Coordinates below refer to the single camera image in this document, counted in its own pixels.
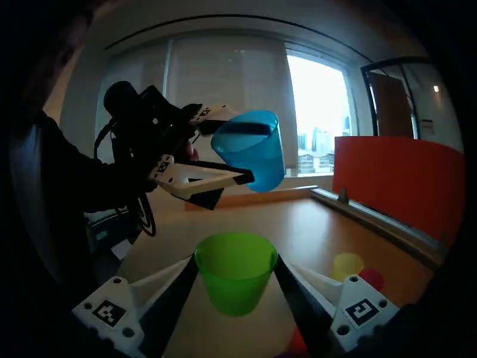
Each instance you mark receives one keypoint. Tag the person's left hand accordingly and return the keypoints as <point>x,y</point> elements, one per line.
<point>192,152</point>

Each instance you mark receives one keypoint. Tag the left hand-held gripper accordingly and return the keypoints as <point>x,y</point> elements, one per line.
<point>149,126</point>

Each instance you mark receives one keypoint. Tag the person's left forearm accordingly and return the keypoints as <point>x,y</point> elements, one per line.
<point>85,175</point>

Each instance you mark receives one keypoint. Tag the green plastic cup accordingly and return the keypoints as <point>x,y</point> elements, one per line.
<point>234,283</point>

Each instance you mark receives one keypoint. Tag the blue plastic cup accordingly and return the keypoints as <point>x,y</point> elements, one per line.
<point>257,156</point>

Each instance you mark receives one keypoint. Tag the yellow plastic cup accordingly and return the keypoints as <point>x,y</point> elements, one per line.
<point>347,266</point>

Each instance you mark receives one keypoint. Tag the person's body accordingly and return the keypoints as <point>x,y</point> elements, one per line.
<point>33,156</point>

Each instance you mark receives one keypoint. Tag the red desk screen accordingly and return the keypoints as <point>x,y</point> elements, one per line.
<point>398,175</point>

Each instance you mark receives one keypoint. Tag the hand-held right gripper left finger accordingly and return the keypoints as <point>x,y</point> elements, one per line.
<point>111,298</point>

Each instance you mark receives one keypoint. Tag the red plastic cup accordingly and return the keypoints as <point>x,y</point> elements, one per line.
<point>372,279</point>

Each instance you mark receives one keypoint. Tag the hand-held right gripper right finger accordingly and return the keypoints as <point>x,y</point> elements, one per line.
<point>357,298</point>

